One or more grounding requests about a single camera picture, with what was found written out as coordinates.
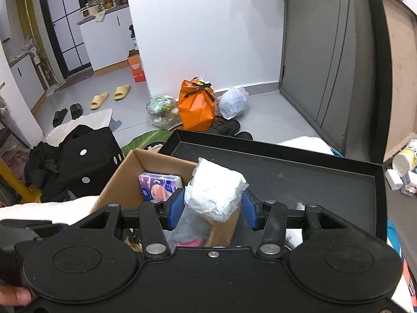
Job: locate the white towel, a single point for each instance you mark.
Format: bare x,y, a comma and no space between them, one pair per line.
94,119

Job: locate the brown cardboard box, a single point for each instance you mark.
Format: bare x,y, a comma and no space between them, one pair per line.
127,182

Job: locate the white blanket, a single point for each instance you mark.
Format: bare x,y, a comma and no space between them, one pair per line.
42,210

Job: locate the white plastic bag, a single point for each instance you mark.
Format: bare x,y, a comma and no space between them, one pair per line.
232,104

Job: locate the yellow metal frame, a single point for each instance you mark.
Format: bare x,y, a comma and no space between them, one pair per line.
19,186

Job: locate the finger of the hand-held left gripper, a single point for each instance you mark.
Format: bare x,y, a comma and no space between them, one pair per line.
29,225

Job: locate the white kitchen cabinet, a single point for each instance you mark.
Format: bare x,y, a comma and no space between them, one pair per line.
104,42

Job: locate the black shallow tray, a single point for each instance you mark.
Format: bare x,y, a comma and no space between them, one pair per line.
309,182

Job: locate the black slipper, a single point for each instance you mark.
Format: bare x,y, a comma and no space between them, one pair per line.
77,111
60,116

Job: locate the spray bottle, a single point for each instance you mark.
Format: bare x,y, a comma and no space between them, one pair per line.
133,37

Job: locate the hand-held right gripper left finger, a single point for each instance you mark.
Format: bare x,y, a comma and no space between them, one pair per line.
176,210

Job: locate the person's left hand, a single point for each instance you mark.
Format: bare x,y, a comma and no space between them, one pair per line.
14,295

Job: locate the white wad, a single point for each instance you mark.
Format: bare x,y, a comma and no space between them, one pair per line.
215,189

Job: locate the black framed glass door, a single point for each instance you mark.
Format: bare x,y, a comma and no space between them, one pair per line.
65,22

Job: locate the grey-blue cloth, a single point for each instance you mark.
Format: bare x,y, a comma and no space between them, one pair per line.
115,125

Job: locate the white yellow cup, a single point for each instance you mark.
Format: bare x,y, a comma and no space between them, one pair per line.
404,158

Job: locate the yellow slipper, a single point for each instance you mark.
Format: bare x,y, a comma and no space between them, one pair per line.
121,92
99,100

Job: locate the colourful printed cloth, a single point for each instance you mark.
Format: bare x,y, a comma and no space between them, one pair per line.
407,267

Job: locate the black bag with clothes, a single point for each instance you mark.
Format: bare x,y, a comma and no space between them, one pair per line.
91,163

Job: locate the purple tissue pack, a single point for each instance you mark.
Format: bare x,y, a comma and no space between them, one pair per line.
159,187

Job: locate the pink soft cloth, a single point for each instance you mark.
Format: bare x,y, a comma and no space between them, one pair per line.
190,243

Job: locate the black clothes pile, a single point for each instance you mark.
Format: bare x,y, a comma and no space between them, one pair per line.
42,166

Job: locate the grey wardrobe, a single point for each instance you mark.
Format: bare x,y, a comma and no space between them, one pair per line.
325,55

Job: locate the small white cabinet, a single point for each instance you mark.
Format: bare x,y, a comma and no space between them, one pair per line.
27,78

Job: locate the cream countertop appliance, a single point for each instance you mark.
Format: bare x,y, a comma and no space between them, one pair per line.
88,12

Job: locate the orange carton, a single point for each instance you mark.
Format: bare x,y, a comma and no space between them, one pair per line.
136,68

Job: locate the clear plastic bag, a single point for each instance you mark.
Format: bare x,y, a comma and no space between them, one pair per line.
161,111

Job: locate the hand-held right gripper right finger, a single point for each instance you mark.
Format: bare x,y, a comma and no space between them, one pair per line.
250,210

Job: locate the white charger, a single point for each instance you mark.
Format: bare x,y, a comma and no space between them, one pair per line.
394,178

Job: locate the green leaf mat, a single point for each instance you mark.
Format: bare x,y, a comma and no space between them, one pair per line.
143,140

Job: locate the beige cloth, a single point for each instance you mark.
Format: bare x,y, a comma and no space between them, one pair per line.
101,15

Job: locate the black sandal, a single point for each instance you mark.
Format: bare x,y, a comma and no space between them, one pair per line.
224,127
243,135

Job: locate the orange paper bag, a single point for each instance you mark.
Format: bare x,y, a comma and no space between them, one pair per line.
195,107

